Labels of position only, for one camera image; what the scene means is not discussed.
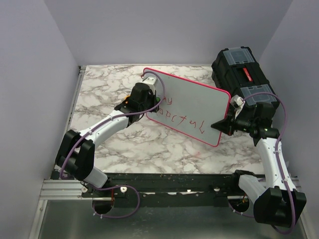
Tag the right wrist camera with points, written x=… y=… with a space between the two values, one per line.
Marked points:
x=238 y=103

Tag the black plastic toolbox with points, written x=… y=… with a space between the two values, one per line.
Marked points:
x=237 y=71

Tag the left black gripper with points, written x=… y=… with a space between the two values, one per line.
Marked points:
x=151 y=95

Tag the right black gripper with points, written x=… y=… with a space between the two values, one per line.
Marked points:
x=227 y=125

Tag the aluminium side rail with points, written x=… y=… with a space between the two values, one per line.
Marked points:
x=69 y=117

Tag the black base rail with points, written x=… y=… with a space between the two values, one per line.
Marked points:
x=126 y=190

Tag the pink framed whiteboard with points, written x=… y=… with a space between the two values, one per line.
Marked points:
x=189 y=107

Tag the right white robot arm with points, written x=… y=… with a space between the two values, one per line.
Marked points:
x=278 y=203

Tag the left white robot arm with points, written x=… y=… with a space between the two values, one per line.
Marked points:
x=77 y=150

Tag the yellow tape measure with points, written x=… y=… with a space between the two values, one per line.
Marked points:
x=126 y=99

